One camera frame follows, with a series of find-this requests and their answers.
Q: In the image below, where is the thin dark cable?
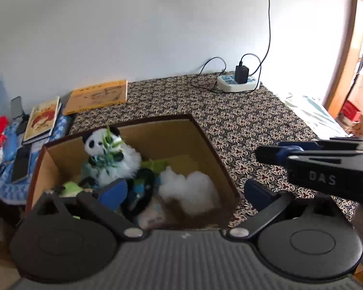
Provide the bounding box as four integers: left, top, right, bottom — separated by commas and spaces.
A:
190, 57, 227, 94

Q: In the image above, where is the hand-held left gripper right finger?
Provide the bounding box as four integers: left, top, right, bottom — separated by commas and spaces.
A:
228, 179, 354, 240

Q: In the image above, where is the white power strip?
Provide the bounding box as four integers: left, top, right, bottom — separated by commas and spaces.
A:
217, 75, 258, 93

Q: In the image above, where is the illustrated picture book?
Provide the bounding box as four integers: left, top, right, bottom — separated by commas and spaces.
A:
22, 96, 62, 145

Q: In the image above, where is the looped charger cable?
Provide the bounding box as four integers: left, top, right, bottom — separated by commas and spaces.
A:
240, 53, 263, 91

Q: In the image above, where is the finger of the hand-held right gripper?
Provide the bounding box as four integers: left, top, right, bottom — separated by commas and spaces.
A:
255, 145, 363, 212
277, 137, 363, 153

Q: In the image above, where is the light green bed sheet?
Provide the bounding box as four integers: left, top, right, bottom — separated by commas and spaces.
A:
283, 94, 350, 141

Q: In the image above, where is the red box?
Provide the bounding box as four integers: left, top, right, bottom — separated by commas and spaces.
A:
341, 100, 363, 121

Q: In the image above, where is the grey phone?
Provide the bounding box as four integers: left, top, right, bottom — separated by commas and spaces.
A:
10, 96, 23, 121

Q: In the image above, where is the blue patterned cloth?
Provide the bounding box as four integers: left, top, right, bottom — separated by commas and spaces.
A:
0, 113, 75, 207

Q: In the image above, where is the panda plush toy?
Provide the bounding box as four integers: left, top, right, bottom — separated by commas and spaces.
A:
82, 125, 143, 186

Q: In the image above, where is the brown cardboard box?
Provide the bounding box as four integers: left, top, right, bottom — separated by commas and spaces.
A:
24, 114, 241, 230

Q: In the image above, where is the white and green plush toy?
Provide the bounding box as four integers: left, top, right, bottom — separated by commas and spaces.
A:
159, 166, 221, 216

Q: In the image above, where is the long wall cable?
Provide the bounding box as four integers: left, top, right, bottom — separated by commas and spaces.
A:
254, 0, 272, 79

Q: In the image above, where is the black round soft item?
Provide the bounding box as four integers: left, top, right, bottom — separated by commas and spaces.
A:
121, 168, 155, 218

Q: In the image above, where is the yellow book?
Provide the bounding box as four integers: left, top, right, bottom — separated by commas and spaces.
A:
62, 79, 128, 116

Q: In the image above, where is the wooden door frame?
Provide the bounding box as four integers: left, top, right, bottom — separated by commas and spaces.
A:
324, 0, 363, 117

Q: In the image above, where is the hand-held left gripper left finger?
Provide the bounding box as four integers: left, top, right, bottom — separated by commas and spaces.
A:
27, 178, 149, 242

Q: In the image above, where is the brown floral blanket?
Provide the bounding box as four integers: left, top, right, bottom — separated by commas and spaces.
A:
69, 72, 360, 230

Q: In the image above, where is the black charger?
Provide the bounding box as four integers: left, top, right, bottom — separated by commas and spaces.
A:
235, 65, 249, 84

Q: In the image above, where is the pale pink soft item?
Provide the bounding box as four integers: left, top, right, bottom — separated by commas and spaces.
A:
137, 196, 167, 228

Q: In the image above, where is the black phone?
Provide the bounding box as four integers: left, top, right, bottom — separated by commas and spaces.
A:
10, 146, 32, 183

